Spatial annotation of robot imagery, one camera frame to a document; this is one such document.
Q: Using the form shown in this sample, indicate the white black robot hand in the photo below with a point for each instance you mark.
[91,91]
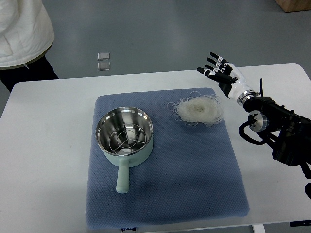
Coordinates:
[229,78]

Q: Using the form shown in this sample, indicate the white vermicelli bundle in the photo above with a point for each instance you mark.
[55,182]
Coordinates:
[198,109]

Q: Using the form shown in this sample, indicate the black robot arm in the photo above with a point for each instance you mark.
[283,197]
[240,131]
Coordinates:
[287,133]

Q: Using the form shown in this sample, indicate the mint green steel pot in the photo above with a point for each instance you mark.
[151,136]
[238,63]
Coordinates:
[105,126]

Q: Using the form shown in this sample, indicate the blue textured mat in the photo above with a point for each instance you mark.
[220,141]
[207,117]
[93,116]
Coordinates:
[191,174]

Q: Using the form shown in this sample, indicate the lower metal floor plate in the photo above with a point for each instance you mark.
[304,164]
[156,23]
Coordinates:
[103,66]

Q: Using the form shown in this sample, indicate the metal floor plate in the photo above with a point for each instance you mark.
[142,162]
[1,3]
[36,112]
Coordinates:
[103,56]
[103,66]

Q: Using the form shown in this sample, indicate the upper metal floor plate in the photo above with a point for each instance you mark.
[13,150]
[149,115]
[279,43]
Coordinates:
[103,56]

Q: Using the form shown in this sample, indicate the person in white jacket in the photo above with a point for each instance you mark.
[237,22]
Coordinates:
[26,35]

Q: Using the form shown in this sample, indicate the wire steaming rack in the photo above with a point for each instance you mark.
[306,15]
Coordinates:
[126,139]

